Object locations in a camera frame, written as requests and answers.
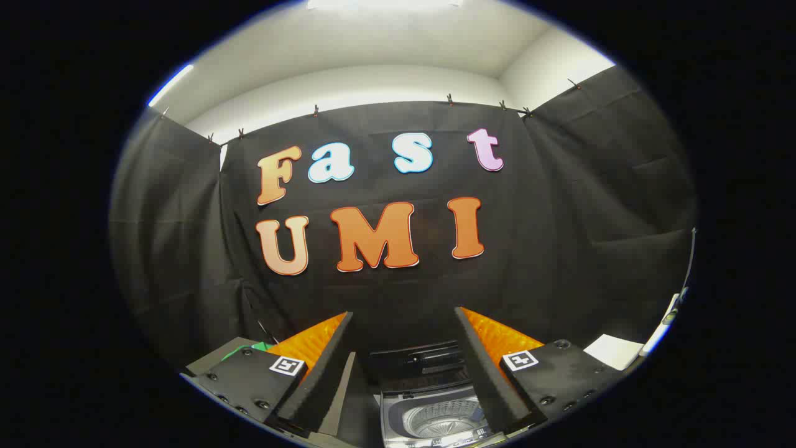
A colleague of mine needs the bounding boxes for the black backdrop cloth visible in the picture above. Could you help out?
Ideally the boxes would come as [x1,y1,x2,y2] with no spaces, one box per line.
[109,65,698,374]

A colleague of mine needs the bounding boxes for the grey top-load washing machine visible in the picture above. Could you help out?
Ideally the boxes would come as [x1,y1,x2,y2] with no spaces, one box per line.
[378,373,507,448]

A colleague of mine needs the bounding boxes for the grey topped black stand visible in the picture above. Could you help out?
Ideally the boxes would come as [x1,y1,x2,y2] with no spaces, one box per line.
[185,336,381,439]

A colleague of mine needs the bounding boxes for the green polo shirt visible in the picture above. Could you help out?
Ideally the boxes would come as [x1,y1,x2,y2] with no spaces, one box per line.
[221,341,274,362]

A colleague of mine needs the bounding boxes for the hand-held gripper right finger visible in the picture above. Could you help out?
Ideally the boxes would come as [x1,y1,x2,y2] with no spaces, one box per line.
[453,306,630,439]

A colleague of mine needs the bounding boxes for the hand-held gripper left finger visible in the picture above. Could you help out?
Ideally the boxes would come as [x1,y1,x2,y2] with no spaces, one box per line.
[180,311,356,436]

